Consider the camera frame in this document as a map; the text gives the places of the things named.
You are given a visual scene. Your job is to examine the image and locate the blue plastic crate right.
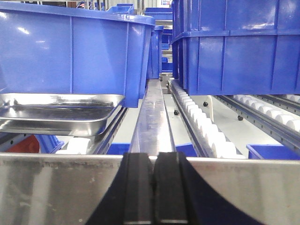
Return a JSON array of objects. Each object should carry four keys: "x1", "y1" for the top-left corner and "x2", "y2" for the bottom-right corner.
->
[{"x1": 172, "y1": 0, "x2": 300, "y2": 95}]

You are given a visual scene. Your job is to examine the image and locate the silver metal tray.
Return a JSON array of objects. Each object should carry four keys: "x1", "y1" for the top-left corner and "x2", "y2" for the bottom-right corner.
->
[{"x1": 0, "y1": 93, "x2": 124, "y2": 137}]

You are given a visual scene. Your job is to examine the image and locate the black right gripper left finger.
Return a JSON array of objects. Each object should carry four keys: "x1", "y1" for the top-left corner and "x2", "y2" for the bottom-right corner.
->
[{"x1": 87, "y1": 153, "x2": 152, "y2": 225}]

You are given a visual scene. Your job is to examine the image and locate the steel lane divider rail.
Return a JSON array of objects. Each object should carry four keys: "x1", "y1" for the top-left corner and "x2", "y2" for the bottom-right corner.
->
[{"x1": 128, "y1": 79, "x2": 176, "y2": 156}]

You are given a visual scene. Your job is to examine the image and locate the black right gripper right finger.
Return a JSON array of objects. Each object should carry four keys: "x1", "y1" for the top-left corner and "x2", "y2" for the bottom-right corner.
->
[{"x1": 154, "y1": 152, "x2": 260, "y2": 225}]

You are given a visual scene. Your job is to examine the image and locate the white roller track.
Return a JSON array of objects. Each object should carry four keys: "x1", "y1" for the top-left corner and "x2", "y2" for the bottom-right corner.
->
[
  {"x1": 168, "y1": 79, "x2": 246, "y2": 159},
  {"x1": 215, "y1": 95, "x2": 300, "y2": 154}
]

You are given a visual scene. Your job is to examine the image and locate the small blue bin behind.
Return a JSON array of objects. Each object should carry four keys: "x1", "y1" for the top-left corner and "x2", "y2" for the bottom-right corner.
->
[{"x1": 146, "y1": 25, "x2": 164, "y2": 79}]

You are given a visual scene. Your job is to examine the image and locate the steel shelf front rail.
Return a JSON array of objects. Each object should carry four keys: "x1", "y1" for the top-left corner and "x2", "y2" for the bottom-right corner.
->
[{"x1": 0, "y1": 153, "x2": 300, "y2": 225}]

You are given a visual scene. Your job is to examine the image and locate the blue plastic bin left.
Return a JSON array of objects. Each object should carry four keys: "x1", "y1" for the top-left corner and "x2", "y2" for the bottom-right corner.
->
[{"x1": 0, "y1": 1, "x2": 155, "y2": 108}]

